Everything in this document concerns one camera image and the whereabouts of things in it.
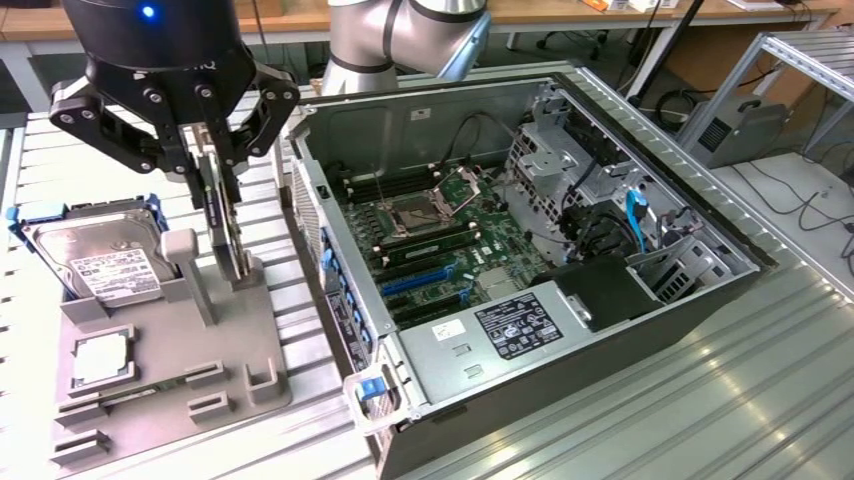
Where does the black long expansion slot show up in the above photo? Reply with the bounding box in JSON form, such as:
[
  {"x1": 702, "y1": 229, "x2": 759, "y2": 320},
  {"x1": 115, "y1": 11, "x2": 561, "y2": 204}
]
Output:
[
  {"x1": 394, "y1": 304, "x2": 468, "y2": 325},
  {"x1": 388, "y1": 293, "x2": 467, "y2": 312}
]

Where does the black pole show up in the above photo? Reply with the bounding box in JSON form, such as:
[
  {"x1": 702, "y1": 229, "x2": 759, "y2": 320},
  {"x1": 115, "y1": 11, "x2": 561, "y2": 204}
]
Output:
[{"x1": 626, "y1": 0, "x2": 706, "y2": 101}]

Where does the silver hard disk blue caddy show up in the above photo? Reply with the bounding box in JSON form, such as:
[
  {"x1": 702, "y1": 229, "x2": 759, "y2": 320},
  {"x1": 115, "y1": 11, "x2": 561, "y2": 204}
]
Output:
[{"x1": 5, "y1": 193, "x2": 186, "y2": 309}]

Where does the blue expansion slot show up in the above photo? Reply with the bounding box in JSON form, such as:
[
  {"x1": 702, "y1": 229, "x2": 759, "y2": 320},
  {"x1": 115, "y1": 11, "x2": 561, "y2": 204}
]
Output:
[{"x1": 380, "y1": 267, "x2": 447, "y2": 297}]

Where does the green GPU card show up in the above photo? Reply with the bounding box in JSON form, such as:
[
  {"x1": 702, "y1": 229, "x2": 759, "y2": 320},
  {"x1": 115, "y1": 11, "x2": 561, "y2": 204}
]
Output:
[{"x1": 180, "y1": 123, "x2": 266, "y2": 294}]

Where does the black coiled cable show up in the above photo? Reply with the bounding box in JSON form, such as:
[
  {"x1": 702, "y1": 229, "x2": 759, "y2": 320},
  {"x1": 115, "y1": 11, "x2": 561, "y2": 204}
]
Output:
[{"x1": 651, "y1": 88, "x2": 697, "y2": 125}]

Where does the grey parts rack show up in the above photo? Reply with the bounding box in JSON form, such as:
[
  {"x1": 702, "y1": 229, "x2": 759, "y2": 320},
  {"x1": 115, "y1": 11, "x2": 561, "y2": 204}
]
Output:
[{"x1": 49, "y1": 227, "x2": 295, "y2": 471}]

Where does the wooden desk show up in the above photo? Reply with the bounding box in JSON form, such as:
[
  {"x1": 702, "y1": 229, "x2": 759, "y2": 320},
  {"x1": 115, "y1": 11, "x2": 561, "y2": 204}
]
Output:
[
  {"x1": 0, "y1": 14, "x2": 335, "y2": 76},
  {"x1": 486, "y1": 0, "x2": 843, "y2": 99}
]

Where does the black silver PC case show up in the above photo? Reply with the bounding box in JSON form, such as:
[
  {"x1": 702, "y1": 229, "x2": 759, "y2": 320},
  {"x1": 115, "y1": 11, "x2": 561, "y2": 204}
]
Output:
[{"x1": 283, "y1": 67, "x2": 782, "y2": 480}]

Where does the green RAM stick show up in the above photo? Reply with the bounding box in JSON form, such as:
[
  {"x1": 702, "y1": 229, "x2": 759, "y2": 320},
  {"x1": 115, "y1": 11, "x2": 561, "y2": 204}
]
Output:
[{"x1": 380, "y1": 238, "x2": 484, "y2": 266}]

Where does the CPU socket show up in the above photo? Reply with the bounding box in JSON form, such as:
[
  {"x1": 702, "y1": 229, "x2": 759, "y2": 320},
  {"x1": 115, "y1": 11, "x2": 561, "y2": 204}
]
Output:
[{"x1": 383, "y1": 192, "x2": 446, "y2": 236}]

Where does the blue case latch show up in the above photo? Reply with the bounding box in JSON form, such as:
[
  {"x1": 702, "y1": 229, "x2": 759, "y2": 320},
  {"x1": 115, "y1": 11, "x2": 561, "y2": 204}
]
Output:
[{"x1": 351, "y1": 379, "x2": 390, "y2": 402}]

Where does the silver chipset heatsink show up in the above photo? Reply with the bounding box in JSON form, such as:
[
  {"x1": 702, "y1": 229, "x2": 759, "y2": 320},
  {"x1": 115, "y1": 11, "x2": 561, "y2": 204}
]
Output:
[{"x1": 476, "y1": 269, "x2": 522, "y2": 296}]

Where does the black RAM slot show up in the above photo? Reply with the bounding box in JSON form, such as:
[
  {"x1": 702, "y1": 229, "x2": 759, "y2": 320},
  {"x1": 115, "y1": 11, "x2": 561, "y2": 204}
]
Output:
[
  {"x1": 343, "y1": 171, "x2": 438, "y2": 195},
  {"x1": 346, "y1": 175, "x2": 440, "y2": 199},
  {"x1": 371, "y1": 222, "x2": 478, "y2": 247},
  {"x1": 347, "y1": 179, "x2": 443, "y2": 203},
  {"x1": 342, "y1": 167, "x2": 435, "y2": 191},
  {"x1": 378, "y1": 233, "x2": 483, "y2": 258},
  {"x1": 375, "y1": 227, "x2": 480, "y2": 253}
]

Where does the black plastic duct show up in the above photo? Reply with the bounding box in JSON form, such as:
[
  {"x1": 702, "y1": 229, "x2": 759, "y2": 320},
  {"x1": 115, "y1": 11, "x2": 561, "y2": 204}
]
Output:
[{"x1": 554, "y1": 253, "x2": 663, "y2": 335}]

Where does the black cable with plug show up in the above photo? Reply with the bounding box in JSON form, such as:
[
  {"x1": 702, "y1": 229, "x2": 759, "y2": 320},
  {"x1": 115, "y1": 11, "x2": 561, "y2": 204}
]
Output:
[{"x1": 726, "y1": 162, "x2": 854, "y2": 236}]

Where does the green motherboard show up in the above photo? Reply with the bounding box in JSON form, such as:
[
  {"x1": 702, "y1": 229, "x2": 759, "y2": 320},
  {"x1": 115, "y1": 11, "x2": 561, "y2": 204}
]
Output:
[{"x1": 336, "y1": 162, "x2": 569, "y2": 331}]

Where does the black office chair base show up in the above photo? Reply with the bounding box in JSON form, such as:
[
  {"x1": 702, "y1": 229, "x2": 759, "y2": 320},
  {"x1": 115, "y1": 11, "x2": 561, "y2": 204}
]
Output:
[{"x1": 530, "y1": 28, "x2": 613, "y2": 54}]

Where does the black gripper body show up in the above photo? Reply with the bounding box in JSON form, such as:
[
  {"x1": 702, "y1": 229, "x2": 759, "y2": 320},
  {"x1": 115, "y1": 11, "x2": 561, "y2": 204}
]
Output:
[{"x1": 61, "y1": 0, "x2": 260, "y2": 94}]

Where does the silver perforated disk bay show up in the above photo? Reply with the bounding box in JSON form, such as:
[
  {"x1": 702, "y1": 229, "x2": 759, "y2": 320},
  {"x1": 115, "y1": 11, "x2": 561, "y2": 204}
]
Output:
[{"x1": 626, "y1": 233, "x2": 739, "y2": 304}]

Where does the silver socket cover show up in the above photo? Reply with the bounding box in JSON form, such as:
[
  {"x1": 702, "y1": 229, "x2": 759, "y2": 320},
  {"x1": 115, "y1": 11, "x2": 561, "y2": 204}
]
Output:
[{"x1": 432, "y1": 167, "x2": 486, "y2": 211}]

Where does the aluminium profile frame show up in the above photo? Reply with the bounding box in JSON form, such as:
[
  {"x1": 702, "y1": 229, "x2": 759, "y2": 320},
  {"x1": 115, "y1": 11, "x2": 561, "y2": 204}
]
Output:
[{"x1": 677, "y1": 29, "x2": 854, "y2": 161}]

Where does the black wire bundle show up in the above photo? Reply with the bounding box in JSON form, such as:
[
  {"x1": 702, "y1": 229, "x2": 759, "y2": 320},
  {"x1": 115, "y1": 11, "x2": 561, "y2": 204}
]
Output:
[{"x1": 559, "y1": 207, "x2": 635, "y2": 264}]

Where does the silver power supply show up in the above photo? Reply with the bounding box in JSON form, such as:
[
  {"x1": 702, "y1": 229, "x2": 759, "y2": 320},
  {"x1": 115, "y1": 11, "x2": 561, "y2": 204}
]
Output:
[{"x1": 396, "y1": 278, "x2": 597, "y2": 407}]

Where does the black arched wire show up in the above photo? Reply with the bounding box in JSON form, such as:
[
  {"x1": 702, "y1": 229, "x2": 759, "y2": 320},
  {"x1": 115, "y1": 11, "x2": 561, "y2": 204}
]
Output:
[{"x1": 447, "y1": 112, "x2": 521, "y2": 162}]

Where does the silver computer tower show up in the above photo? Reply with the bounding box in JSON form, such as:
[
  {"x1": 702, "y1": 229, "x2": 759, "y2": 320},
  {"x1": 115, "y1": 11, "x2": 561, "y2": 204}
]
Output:
[{"x1": 690, "y1": 97, "x2": 797, "y2": 170}]

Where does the silver drive cage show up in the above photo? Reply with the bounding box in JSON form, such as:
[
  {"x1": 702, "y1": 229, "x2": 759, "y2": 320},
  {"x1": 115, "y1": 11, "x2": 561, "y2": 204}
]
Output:
[{"x1": 503, "y1": 121, "x2": 606, "y2": 211}]

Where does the blue disk wire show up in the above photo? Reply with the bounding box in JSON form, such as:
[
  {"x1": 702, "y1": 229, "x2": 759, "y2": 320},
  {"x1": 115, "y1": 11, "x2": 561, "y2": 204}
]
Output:
[{"x1": 625, "y1": 187, "x2": 654, "y2": 257}]

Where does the silver CPU chip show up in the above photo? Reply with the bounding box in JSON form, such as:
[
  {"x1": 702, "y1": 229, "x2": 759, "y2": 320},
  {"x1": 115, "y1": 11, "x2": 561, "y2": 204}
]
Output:
[{"x1": 69, "y1": 332, "x2": 139, "y2": 389}]

